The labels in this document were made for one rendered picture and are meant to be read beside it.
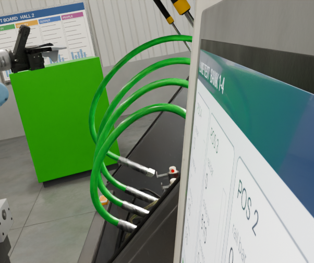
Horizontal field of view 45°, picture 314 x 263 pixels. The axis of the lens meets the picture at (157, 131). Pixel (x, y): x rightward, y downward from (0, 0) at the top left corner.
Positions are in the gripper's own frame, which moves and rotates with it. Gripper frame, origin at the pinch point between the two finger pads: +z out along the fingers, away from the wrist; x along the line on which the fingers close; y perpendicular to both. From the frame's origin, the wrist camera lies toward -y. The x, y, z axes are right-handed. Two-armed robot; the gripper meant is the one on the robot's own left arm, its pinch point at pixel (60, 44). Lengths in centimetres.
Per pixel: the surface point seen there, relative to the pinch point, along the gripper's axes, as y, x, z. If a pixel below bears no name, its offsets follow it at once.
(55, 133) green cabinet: 122, -243, 59
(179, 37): -6, 75, 2
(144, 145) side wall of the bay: 31, 44, 7
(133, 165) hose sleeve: 23, 70, -11
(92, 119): 11, 64, -18
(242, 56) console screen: -14, 132, -37
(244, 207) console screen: -9, 135, -40
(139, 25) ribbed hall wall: 49, -489, 327
